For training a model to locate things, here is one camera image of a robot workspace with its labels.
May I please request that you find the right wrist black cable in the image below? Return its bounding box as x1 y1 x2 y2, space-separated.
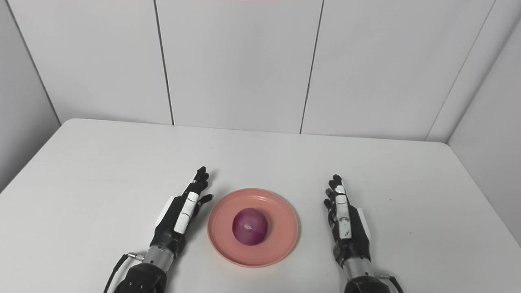
374 273 405 293

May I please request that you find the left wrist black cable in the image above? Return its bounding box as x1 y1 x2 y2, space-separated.
103 252 145 293

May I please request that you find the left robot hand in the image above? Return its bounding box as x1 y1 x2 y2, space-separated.
150 166 214 257

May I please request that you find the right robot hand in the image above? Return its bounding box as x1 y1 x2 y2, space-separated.
324 174 372 269

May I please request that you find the red onion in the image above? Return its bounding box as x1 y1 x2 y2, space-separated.
232 208 269 246

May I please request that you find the pink plate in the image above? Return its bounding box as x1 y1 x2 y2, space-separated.
207 188 299 268

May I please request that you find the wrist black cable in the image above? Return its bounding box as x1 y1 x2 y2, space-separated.
103 252 145 293
374 273 405 293

